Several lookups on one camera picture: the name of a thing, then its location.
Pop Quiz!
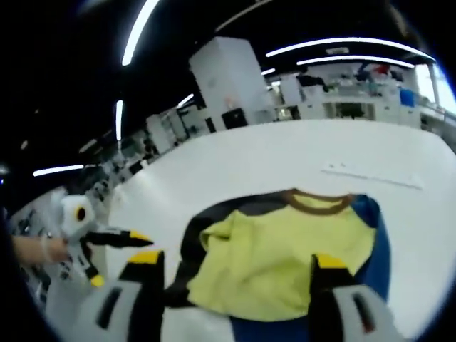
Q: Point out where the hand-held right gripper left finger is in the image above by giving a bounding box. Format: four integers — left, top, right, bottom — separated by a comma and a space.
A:
85, 250, 167, 342

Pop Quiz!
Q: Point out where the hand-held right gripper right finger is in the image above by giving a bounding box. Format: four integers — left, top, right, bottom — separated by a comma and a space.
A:
308, 253, 404, 342

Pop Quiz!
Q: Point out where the yellow long-sleeved garment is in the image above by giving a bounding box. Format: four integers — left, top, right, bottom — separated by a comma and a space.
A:
165, 188, 392, 342

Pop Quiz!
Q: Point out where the person's left hand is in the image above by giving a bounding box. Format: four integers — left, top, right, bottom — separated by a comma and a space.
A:
41, 235, 71, 264

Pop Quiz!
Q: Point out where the black square box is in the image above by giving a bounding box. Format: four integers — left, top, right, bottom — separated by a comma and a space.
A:
221, 108, 248, 130

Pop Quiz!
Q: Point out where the white cabinet row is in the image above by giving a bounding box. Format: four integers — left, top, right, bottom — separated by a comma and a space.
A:
277, 76, 422, 128

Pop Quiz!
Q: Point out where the blue storage bin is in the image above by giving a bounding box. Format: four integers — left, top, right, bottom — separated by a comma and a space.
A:
399, 88, 416, 108

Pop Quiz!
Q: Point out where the long ceiling light strip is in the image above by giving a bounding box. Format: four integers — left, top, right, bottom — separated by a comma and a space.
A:
265, 36, 436, 62

